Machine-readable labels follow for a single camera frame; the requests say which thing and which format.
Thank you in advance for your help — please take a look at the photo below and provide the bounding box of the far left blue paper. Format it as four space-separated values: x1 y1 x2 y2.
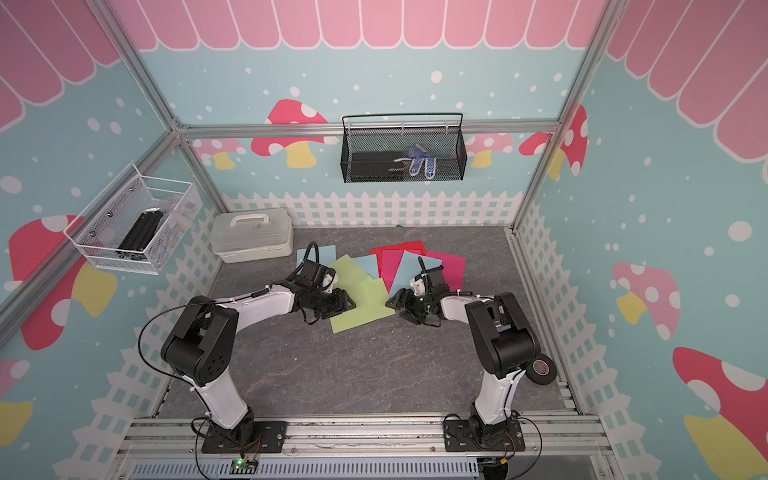
296 245 337 266

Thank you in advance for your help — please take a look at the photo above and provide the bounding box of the black mesh wall basket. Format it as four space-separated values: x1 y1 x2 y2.
340 112 468 183

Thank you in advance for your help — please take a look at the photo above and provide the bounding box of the black block in wire basket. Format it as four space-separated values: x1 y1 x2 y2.
116 209 164 261

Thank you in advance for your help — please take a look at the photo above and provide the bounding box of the middle blue paper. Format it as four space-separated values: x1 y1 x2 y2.
353 254 380 279

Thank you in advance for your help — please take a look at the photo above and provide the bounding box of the blue paper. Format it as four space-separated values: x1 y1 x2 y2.
353 254 380 279
296 245 337 266
390 251 442 295

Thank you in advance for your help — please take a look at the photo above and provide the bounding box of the black tape roll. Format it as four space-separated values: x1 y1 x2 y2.
525 353 557 386

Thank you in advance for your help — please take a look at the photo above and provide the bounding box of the magenta paper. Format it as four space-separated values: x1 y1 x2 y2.
380 250 406 292
426 251 466 291

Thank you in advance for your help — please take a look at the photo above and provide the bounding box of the blue white item in basket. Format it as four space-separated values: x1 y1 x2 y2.
388 144 438 181

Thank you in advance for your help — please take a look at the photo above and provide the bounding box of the red paper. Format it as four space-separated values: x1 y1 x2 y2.
370 241 426 272

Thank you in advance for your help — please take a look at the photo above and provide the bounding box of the green lit circuit board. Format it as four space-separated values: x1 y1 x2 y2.
229 457 259 476

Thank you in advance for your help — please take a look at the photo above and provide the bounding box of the large green paper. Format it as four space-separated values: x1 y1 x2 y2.
331 278 395 334

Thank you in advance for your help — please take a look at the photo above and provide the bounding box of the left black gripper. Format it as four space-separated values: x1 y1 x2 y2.
308 287 356 319

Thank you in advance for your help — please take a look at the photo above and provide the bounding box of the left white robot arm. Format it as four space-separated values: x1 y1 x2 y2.
160 255 356 457

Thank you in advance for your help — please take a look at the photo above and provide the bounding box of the white wire wall basket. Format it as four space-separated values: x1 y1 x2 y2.
63 164 202 275

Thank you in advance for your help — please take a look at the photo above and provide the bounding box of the small green paper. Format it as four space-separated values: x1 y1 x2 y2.
330 255 373 289

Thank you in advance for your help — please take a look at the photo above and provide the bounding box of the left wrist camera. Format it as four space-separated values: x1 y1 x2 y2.
318 268 338 293

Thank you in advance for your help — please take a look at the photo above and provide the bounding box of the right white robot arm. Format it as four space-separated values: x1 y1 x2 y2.
386 260 557 455

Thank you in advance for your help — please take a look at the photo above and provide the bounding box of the white plastic storage box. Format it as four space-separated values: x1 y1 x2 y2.
210 208 294 264

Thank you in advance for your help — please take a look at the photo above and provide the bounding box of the right blue paper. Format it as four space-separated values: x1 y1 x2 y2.
390 251 442 295

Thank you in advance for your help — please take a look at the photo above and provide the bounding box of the black box in mesh basket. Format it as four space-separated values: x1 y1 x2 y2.
343 151 406 183

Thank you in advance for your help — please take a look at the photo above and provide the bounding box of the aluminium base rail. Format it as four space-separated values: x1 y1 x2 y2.
106 412 622 479

